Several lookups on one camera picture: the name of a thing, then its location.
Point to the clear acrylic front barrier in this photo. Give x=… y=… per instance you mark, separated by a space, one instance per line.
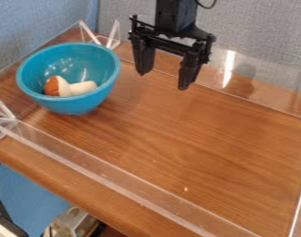
x=165 y=203

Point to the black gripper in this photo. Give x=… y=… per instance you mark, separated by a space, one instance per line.
x=173 y=33

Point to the clear acrylic barrier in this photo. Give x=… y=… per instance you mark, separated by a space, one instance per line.
x=165 y=203
x=257 y=80

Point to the blue plastic bowl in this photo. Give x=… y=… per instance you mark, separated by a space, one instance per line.
x=77 y=62

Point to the brown and white toy mushroom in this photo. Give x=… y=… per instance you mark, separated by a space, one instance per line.
x=58 y=87

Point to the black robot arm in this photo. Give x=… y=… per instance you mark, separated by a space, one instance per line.
x=178 y=6

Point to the grey metal bracket under table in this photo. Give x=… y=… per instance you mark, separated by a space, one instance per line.
x=73 y=223

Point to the clear acrylic corner bracket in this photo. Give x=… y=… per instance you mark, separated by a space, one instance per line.
x=109 y=40

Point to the black and white object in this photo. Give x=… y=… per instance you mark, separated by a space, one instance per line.
x=10 y=230

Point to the clear acrylic back barrier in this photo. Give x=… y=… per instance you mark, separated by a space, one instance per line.
x=257 y=80

